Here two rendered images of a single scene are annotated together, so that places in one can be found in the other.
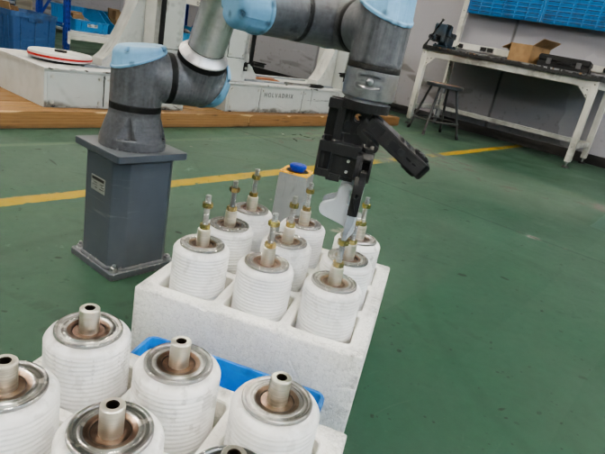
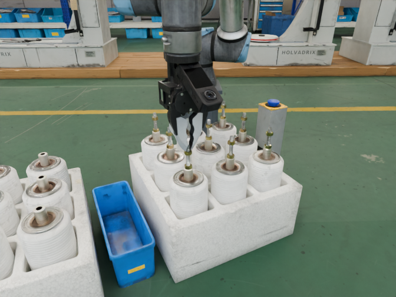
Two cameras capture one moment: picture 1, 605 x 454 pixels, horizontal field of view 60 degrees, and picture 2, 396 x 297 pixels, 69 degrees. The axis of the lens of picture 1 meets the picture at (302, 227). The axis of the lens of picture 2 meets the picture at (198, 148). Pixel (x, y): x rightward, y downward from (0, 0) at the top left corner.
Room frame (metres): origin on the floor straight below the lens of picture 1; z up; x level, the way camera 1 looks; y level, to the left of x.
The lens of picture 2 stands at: (0.43, -0.54, 0.64)
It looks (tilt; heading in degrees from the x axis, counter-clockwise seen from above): 28 degrees down; 52
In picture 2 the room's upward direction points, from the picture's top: straight up
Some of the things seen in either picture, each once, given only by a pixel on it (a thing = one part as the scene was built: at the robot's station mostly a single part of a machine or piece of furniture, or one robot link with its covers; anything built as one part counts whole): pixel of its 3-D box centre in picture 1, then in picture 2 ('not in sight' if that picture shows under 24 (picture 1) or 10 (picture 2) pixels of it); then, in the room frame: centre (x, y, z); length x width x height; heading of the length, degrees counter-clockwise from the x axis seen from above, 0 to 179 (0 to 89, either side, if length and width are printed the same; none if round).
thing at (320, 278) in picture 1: (334, 282); (188, 178); (0.77, -0.07, 0.25); 0.08 x 0.08 x 0.01
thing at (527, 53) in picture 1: (528, 51); not in sight; (5.20, -1.73, 0.87); 0.40 x 0.30 x 0.23; 40
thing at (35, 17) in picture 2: not in sight; (32, 15); (1.52, 5.51, 0.36); 0.50 x 0.38 x 0.21; 55
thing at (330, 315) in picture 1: (323, 330); (188, 207); (0.77, -0.07, 0.16); 0.10 x 0.10 x 0.18
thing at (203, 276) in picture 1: (196, 291); (158, 165); (0.82, 0.16, 0.16); 0.10 x 0.10 x 0.18
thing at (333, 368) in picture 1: (273, 315); (207, 192); (0.91, 0.02, 0.09); 0.39 x 0.39 x 0.18; 78
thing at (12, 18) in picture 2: not in sight; (6, 15); (1.15, 5.75, 0.36); 0.50 x 0.38 x 0.21; 54
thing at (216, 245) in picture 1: (202, 244); (156, 139); (0.82, 0.16, 0.25); 0.08 x 0.08 x 0.01
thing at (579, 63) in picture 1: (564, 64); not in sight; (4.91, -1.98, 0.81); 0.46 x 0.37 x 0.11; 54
